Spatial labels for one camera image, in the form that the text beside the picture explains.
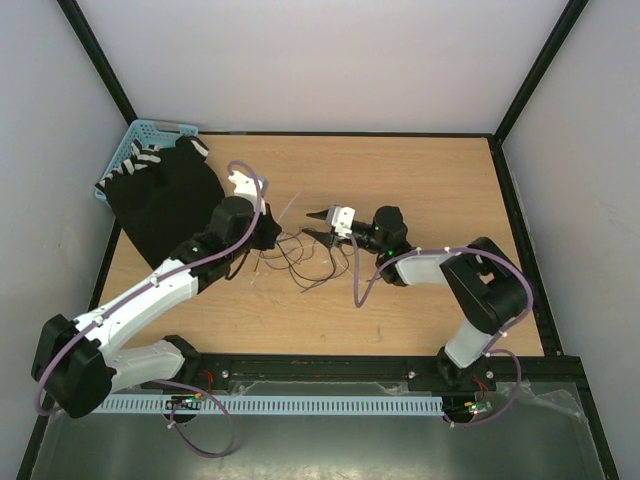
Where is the light blue plastic basket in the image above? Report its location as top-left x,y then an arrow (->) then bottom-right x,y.
95,118 -> 200,205

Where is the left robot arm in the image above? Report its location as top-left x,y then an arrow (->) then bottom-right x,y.
31,195 -> 281,418

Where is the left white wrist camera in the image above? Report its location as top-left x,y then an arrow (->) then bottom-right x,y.
228,170 -> 269,214

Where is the left circuit board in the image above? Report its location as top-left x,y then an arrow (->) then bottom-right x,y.
165,394 -> 203,410

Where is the right circuit board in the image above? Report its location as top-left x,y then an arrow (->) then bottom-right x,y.
464,401 -> 493,416

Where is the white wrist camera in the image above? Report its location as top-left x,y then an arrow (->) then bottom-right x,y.
331,205 -> 355,221
228,170 -> 269,214

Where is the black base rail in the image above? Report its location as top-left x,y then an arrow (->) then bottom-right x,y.
139,352 -> 498,394

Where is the right black frame post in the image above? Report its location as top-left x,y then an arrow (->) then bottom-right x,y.
492,0 -> 589,140

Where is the light blue slotted cable duct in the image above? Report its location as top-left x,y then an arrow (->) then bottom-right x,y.
95,394 -> 442,417

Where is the circuit board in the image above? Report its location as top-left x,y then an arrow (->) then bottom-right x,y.
165,394 -> 203,410
464,401 -> 493,416

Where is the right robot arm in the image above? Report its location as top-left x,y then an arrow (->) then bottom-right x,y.
303,205 -> 534,389

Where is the black frame post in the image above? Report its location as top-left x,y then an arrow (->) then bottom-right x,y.
492,0 -> 589,140
57,0 -> 138,124

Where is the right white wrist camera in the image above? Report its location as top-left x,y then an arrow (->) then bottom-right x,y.
331,205 -> 355,221

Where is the left black frame post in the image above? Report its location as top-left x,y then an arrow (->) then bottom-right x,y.
57,0 -> 138,124

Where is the black white striped cloth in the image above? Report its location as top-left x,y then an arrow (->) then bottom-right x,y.
95,136 -> 209,193

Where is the dark thin wire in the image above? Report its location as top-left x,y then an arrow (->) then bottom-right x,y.
259,229 -> 351,295
259,232 -> 321,274

